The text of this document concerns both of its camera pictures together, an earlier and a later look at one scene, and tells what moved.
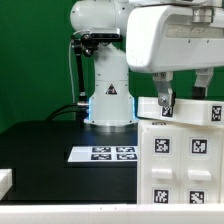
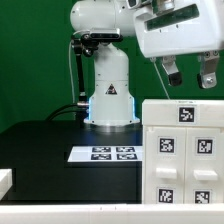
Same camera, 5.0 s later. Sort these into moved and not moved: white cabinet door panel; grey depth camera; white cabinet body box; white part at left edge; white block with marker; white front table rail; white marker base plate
Moved: white block with marker; white cabinet door panel
Not moved: white cabinet body box; white marker base plate; white part at left edge; white front table rail; grey depth camera
